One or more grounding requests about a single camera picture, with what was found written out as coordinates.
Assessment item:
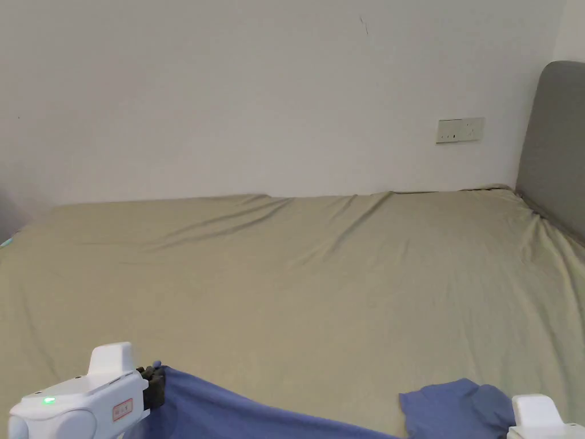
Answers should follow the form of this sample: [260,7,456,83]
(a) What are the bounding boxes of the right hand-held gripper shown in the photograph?
[508,394,585,439]

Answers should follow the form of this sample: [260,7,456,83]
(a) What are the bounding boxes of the bed with beige sheet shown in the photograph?
[0,184,585,439]

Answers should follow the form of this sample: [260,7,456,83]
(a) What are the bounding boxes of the grey padded headboard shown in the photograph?
[515,60,585,252]

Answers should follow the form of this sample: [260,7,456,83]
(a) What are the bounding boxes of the blue shirt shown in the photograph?
[150,364,517,439]

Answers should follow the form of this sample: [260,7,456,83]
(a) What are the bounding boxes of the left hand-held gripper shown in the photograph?
[7,341,166,439]

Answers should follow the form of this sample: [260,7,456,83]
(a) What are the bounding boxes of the white wall socket plate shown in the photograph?
[435,117,486,145]

